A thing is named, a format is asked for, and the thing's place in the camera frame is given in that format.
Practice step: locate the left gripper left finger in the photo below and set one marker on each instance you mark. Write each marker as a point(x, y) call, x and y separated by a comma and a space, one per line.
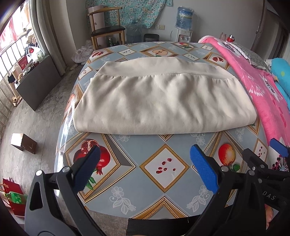
point(43, 215)

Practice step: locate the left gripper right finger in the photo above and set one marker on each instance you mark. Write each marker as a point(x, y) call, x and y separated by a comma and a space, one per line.
point(237, 205)

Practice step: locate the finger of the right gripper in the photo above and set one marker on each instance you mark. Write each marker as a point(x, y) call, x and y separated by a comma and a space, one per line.
point(279, 148)

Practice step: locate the beige coat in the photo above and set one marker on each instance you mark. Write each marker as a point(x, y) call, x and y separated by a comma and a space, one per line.
point(147, 96)

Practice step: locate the red paper bag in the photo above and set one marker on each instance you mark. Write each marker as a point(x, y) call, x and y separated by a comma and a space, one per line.
point(12, 195)

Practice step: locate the pink floral blanket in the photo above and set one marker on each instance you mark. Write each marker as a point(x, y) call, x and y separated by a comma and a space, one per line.
point(273, 114)

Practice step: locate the brown cardboard box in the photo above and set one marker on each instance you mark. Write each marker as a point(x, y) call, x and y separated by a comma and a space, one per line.
point(23, 142)

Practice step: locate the blue cartoon pillow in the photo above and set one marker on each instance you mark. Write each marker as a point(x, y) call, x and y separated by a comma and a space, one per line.
point(280, 70)

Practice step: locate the grey lace pillow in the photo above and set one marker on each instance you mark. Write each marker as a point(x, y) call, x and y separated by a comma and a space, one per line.
point(254, 59)

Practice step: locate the red lighter bottle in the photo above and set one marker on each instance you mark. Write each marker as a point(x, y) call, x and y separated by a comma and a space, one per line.
point(230, 38)

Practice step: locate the pink small bottle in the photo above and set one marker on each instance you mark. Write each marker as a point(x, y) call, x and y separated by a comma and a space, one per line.
point(223, 36)

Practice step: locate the dark grey low cabinet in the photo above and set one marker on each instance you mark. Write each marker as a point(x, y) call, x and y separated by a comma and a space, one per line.
point(38, 83)

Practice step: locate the white water dispenser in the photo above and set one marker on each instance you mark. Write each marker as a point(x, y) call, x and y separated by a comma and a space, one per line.
point(183, 36)

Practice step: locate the white plastic bag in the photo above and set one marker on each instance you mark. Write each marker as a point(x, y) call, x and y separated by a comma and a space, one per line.
point(83, 54)

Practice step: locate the blue water jug on dispenser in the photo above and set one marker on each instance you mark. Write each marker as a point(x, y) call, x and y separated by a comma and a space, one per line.
point(184, 18)

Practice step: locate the green can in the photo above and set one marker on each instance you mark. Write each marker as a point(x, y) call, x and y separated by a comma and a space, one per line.
point(110, 41)

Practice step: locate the black trash bin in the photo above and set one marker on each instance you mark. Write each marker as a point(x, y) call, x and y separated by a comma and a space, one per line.
point(151, 37)

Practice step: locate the wooden chair dark seat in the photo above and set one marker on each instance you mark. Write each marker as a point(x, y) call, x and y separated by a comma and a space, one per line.
point(111, 30)

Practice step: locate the grey curtain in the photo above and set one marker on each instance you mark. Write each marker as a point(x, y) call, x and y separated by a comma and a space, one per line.
point(60, 28)

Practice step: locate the empty water jug on floor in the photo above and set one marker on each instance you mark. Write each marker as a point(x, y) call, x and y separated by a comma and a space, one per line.
point(133, 32)

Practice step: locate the teal floral hanging cloth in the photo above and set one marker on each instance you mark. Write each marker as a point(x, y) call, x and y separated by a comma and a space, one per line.
point(143, 12)

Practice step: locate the wall power socket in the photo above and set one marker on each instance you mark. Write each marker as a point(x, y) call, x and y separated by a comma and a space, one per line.
point(160, 27)

